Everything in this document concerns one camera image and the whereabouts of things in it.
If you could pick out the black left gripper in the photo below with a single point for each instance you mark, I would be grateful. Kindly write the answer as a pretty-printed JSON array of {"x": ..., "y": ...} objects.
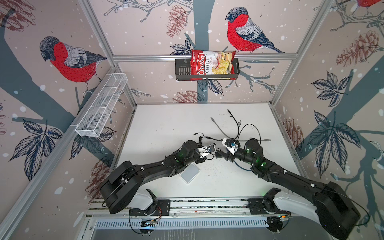
[{"x": 202, "y": 160}]

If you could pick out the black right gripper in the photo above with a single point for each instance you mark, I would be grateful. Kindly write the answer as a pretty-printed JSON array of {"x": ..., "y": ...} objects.
[{"x": 230, "y": 158}]

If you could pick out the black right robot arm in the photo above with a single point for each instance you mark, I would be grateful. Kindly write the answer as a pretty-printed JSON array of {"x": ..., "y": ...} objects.
[{"x": 334, "y": 210}]

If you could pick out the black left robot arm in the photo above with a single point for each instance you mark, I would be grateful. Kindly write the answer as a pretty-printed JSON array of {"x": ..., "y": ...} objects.
[{"x": 120, "y": 187}]

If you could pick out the red cassava chips bag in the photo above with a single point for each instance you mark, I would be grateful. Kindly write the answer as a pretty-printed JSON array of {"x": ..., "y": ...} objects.
[{"x": 212, "y": 63}]

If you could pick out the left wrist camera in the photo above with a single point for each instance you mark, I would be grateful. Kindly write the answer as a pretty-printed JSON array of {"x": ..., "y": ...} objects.
[{"x": 211, "y": 148}]

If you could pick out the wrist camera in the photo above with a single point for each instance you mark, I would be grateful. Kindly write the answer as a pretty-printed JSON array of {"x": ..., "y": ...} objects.
[
  {"x": 211, "y": 148},
  {"x": 230, "y": 144}
]

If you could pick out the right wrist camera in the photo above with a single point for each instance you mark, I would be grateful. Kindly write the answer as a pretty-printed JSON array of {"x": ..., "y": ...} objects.
[{"x": 230, "y": 144}]

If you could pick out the aluminium mounting rail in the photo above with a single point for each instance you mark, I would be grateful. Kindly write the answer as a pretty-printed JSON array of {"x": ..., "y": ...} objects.
[{"x": 215, "y": 207}]

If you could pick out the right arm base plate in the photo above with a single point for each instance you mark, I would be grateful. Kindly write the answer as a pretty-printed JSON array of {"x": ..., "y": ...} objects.
[{"x": 261, "y": 206}]

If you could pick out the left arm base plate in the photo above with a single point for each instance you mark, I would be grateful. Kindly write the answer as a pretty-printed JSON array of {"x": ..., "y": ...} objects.
[{"x": 155, "y": 209}]

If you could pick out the black wall basket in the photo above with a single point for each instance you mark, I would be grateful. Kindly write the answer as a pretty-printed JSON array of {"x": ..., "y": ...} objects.
[{"x": 183, "y": 72}]

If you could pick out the white wire mesh shelf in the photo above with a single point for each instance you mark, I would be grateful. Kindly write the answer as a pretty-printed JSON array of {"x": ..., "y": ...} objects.
[{"x": 98, "y": 113}]

